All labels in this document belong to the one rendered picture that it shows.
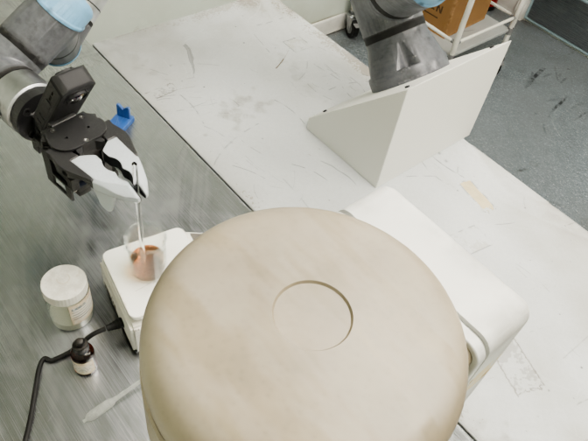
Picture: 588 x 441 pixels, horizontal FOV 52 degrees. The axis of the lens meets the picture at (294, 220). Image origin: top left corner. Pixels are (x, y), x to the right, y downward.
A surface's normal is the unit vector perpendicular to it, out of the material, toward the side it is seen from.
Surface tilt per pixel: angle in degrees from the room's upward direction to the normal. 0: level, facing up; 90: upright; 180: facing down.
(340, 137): 90
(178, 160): 0
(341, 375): 3
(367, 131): 90
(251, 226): 7
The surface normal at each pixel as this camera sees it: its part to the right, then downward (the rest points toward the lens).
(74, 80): 0.53, -0.25
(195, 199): 0.12, -0.65
